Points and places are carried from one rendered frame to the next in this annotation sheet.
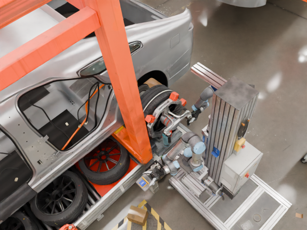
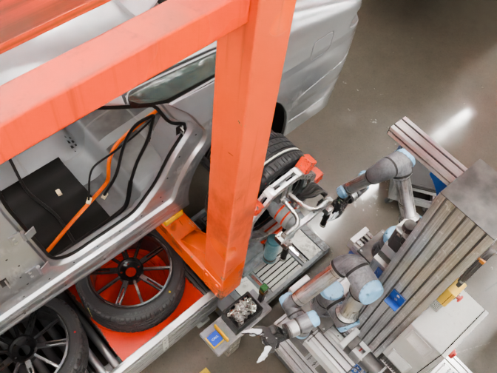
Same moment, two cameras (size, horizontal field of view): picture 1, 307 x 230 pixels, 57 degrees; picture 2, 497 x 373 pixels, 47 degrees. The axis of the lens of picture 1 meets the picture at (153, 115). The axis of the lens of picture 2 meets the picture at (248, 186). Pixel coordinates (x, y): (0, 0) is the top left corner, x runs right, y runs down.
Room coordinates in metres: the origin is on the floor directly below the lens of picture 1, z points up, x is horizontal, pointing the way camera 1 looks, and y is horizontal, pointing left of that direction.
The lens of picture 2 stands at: (0.37, 0.48, 3.71)
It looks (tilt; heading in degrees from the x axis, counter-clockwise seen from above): 57 degrees down; 346
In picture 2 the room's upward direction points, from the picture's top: 9 degrees clockwise
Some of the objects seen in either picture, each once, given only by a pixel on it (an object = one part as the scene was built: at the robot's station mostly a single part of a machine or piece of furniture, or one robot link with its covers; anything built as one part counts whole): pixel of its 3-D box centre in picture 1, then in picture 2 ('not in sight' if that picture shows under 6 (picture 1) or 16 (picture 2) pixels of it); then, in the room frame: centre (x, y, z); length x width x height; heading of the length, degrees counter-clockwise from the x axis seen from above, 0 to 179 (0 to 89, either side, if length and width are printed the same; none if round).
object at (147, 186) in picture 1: (152, 175); (236, 321); (1.46, 0.13, 0.44); 0.43 x 0.17 x 0.03; 126
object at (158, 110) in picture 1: (165, 118); (277, 206); (1.99, -0.14, 0.85); 0.54 x 0.07 x 0.54; 126
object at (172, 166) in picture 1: (173, 166); (306, 322); (1.17, -0.11, 1.21); 0.11 x 0.08 x 0.09; 110
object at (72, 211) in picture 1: (59, 197); (26, 353); (1.39, 1.33, 0.39); 0.66 x 0.66 x 0.24
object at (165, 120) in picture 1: (169, 121); (286, 214); (1.94, -0.18, 0.85); 0.21 x 0.14 x 0.14; 36
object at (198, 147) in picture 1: (196, 154); (353, 301); (1.26, -0.36, 1.19); 0.15 x 0.12 x 0.55; 20
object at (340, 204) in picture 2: (196, 112); (342, 202); (1.99, -0.53, 0.86); 0.12 x 0.08 x 0.09; 126
